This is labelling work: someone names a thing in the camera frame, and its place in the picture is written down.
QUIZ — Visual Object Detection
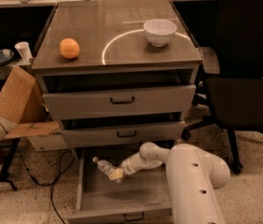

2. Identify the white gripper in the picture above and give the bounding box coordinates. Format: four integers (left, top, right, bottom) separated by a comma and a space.
108, 152, 146, 181

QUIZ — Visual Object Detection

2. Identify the white ceramic bowl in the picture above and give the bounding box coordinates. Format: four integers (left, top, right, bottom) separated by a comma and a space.
144, 19, 177, 47

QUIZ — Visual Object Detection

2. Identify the black floor cable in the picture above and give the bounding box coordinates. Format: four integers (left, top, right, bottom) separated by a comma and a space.
0, 97, 76, 224

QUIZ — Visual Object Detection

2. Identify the black office chair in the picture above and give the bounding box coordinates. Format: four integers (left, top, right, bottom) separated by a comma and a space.
181, 0, 263, 174

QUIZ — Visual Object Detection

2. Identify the white paper cup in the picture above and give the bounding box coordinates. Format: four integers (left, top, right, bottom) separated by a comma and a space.
14, 41, 33, 61

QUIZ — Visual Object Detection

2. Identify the black metal stand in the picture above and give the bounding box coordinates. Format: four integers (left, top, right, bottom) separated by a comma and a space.
0, 138, 20, 190

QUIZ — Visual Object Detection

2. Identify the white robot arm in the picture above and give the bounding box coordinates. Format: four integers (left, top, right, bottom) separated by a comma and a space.
108, 142, 230, 224

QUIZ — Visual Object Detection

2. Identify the dark blue plate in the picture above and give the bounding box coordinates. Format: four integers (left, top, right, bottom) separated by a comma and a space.
0, 49, 14, 66

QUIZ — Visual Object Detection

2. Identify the bottom grey drawer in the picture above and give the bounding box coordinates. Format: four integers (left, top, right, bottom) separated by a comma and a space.
68, 145, 172, 224

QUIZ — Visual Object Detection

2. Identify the brown cardboard box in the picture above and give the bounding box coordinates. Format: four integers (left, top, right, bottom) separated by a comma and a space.
0, 66, 67, 151

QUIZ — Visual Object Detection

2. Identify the clear plastic water bottle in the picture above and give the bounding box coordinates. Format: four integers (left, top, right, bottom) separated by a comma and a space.
92, 157, 116, 177

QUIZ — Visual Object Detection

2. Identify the orange fruit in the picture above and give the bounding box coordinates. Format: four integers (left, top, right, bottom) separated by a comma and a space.
59, 38, 80, 59

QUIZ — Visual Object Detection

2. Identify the grey drawer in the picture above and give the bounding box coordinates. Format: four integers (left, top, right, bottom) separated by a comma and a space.
68, 145, 172, 224
62, 113, 185, 147
43, 71, 195, 119

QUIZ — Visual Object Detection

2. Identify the top grey drawer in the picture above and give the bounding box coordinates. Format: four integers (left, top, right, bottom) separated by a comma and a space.
43, 71, 195, 119

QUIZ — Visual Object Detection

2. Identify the middle grey drawer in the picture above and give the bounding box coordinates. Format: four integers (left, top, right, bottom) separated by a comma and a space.
62, 113, 185, 147

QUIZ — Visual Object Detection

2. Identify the grey three-drawer cabinet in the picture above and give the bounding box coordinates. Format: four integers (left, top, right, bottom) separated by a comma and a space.
31, 0, 202, 158

